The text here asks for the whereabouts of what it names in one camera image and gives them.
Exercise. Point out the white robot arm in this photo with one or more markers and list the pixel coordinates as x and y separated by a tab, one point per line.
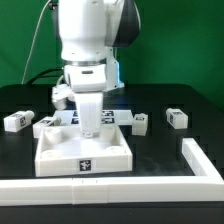
87	30

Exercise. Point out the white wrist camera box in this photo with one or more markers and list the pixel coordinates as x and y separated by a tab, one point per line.
60	95

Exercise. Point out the white square tabletop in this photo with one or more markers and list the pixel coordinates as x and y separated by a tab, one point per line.
64	150

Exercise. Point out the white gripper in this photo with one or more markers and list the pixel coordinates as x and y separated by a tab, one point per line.
89	108

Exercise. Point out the white fiducial marker plate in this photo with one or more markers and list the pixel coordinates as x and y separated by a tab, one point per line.
119	117

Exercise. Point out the white L-shaped obstacle wall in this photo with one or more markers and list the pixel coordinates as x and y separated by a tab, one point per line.
205	184

